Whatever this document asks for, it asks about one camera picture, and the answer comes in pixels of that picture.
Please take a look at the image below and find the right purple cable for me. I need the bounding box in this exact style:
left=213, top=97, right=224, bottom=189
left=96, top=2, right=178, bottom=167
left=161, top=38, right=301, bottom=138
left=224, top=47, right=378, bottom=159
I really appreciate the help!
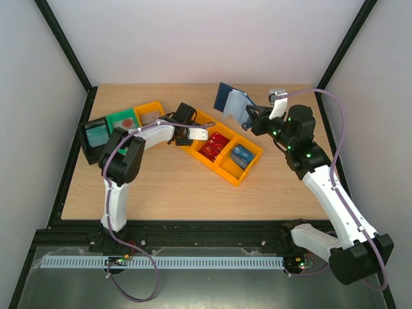
left=283, top=88, right=389, bottom=292

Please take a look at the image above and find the light blue cable duct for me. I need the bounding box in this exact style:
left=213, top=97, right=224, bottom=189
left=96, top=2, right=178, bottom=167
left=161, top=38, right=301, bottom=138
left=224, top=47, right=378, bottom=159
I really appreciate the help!
left=40, top=256, right=284, bottom=270

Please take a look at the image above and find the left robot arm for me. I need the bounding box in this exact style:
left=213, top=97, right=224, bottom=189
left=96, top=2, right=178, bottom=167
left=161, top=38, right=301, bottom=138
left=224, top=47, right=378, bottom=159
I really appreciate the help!
left=98, top=103, right=197, bottom=232

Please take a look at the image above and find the yellow single storage bin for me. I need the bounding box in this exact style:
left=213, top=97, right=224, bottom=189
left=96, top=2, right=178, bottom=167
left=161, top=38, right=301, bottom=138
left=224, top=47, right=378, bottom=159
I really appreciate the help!
left=133, top=100, right=165, bottom=126

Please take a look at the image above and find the beige card stack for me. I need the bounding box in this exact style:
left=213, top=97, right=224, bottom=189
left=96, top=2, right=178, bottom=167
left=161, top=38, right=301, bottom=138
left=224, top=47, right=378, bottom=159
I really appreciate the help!
left=140, top=110, right=161, bottom=126

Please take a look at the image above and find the blue card stack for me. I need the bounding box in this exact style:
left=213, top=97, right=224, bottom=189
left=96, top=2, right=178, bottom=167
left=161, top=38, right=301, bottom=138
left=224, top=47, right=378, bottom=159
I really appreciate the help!
left=230, top=144, right=256, bottom=170

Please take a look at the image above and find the blue leather card holder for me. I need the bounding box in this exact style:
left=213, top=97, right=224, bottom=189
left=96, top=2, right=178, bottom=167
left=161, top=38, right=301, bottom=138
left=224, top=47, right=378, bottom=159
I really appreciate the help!
left=213, top=82, right=255, bottom=130

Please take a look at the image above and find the red card stack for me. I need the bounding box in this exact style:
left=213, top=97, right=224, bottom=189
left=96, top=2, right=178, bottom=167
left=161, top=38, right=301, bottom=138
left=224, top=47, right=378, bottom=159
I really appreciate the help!
left=198, top=132, right=230, bottom=162

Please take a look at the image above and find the white red-dot card stack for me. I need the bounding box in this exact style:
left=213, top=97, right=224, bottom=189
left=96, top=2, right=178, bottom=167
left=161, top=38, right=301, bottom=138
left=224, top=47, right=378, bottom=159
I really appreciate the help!
left=113, top=117, right=137, bottom=130

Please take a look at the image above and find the yellow triple storage bin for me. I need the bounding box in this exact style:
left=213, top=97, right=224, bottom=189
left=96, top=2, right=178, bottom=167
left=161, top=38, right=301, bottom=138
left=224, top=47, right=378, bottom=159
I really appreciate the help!
left=180, top=109, right=263, bottom=187

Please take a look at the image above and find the black aluminium frame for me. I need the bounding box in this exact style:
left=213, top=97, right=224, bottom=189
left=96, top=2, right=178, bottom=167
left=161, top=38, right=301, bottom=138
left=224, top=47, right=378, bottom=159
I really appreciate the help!
left=9, top=0, right=377, bottom=308

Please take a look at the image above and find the teal card stack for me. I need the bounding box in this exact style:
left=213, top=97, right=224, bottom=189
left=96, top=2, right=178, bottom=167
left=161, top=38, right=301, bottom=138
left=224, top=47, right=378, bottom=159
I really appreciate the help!
left=86, top=125, right=109, bottom=147

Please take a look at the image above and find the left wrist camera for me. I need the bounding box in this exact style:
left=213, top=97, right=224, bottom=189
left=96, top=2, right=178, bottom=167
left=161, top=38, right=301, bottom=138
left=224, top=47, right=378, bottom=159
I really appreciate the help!
left=187, top=127, right=209, bottom=140

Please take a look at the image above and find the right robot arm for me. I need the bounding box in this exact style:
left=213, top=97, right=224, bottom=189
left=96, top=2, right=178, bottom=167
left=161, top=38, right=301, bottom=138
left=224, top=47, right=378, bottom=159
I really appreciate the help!
left=246, top=105, right=394, bottom=285

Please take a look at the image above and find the black storage bin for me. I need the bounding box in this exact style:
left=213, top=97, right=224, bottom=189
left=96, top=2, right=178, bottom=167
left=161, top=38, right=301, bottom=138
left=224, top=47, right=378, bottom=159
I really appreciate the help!
left=78, top=117, right=110, bottom=165

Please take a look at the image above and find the green storage bin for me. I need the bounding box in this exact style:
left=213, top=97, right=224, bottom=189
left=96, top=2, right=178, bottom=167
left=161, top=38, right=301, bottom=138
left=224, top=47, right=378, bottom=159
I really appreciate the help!
left=106, top=108, right=141, bottom=136

